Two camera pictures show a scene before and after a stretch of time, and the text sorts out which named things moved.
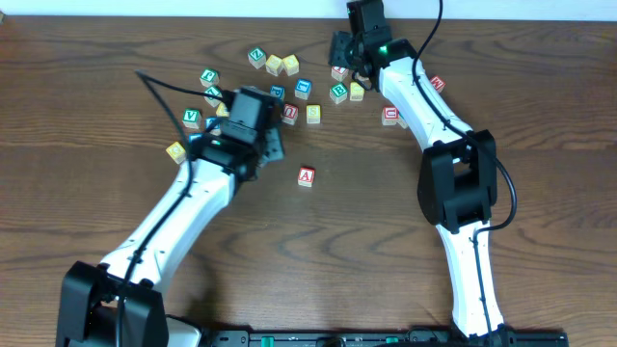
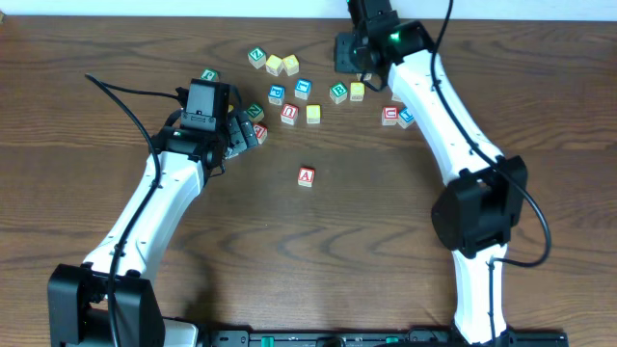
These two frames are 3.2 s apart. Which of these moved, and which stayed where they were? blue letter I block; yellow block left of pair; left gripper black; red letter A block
Moved: left gripper black
Stayed: yellow block left of pair; red letter A block; blue letter I block
